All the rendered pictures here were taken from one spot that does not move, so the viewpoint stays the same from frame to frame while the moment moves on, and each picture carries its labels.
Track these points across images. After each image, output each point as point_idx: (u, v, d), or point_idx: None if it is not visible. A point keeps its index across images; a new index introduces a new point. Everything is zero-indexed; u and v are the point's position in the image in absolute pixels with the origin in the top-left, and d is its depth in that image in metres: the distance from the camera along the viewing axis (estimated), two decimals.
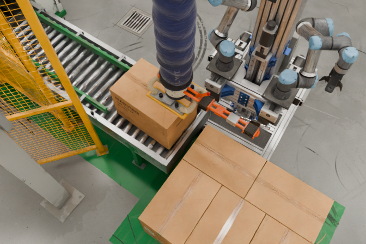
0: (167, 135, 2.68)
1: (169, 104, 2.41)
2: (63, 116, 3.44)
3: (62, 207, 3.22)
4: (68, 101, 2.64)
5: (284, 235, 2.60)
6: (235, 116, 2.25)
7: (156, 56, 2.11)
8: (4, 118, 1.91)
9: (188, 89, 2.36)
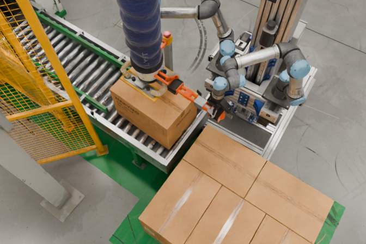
0: (167, 135, 2.68)
1: (141, 87, 2.48)
2: (63, 116, 3.44)
3: (62, 207, 3.22)
4: (68, 101, 2.64)
5: (284, 235, 2.60)
6: (202, 99, 2.31)
7: (124, 38, 2.18)
8: (4, 118, 1.91)
9: (158, 73, 2.43)
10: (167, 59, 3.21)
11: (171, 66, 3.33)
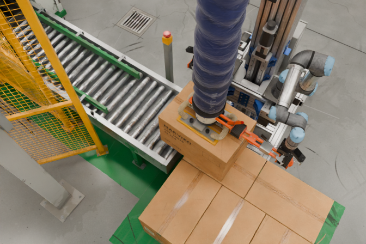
0: (224, 168, 2.41)
1: (200, 129, 2.40)
2: (63, 116, 3.44)
3: (62, 207, 3.22)
4: (68, 101, 2.64)
5: (284, 235, 2.60)
6: (268, 145, 2.23)
7: (192, 77, 2.03)
8: (4, 118, 1.91)
9: (219, 116, 2.35)
10: (167, 59, 3.21)
11: (171, 66, 3.33)
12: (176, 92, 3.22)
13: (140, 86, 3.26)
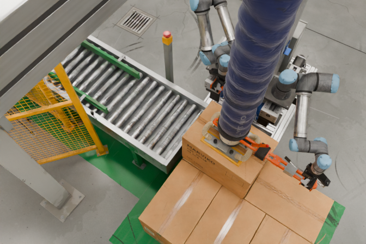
0: (248, 188, 2.47)
1: (224, 151, 2.45)
2: (63, 116, 3.44)
3: (62, 207, 3.22)
4: (68, 101, 2.64)
5: (284, 235, 2.60)
6: (292, 167, 2.29)
7: (223, 93, 1.97)
8: (4, 118, 1.91)
9: (243, 138, 2.41)
10: (167, 59, 3.21)
11: (171, 66, 3.33)
12: (176, 92, 3.22)
13: (140, 86, 3.26)
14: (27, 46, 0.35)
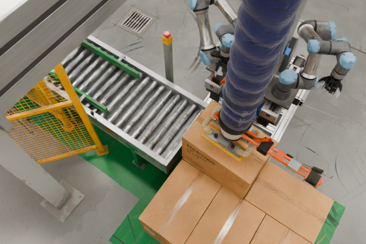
0: (247, 188, 2.47)
1: (225, 145, 2.36)
2: (63, 116, 3.44)
3: (62, 207, 3.22)
4: (68, 101, 2.64)
5: (284, 235, 2.60)
6: (296, 163, 2.20)
7: (222, 94, 1.97)
8: (4, 118, 1.91)
9: (245, 132, 2.31)
10: (167, 59, 3.21)
11: (171, 66, 3.33)
12: (176, 92, 3.22)
13: (140, 86, 3.26)
14: (27, 46, 0.35)
